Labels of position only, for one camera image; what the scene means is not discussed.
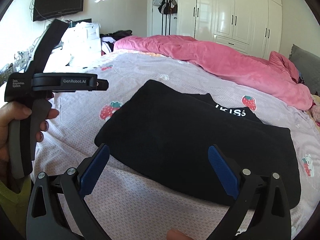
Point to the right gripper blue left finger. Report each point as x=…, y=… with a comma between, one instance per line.
x=90, y=169

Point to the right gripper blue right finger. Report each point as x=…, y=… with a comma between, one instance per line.
x=225, y=174

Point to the black long-sleeve sweater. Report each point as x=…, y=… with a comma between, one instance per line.
x=165, y=135

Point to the dark clothes pile on chair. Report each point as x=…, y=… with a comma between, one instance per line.
x=108, y=40

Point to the left hand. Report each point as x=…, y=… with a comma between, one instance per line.
x=16, y=111

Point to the right hand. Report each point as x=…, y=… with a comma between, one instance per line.
x=174, y=234

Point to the lilac printed bed sheet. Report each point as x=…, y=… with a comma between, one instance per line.
x=130, y=206

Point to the white drawer cabinet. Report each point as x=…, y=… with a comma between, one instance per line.
x=83, y=41

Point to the fuzzy light pink garment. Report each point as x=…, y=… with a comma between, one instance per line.
x=315, y=112

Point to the pink fleece duvet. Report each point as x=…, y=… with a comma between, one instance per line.
x=276, y=76

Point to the grey quilted headboard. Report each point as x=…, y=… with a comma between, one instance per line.
x=308, y=67

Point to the bags hanging on door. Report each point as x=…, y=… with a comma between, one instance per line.
x=166, y=7

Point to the white wardrobe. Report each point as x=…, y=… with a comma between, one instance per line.
x=252, y=27

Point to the black wall television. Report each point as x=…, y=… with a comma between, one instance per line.
x=47, y=9

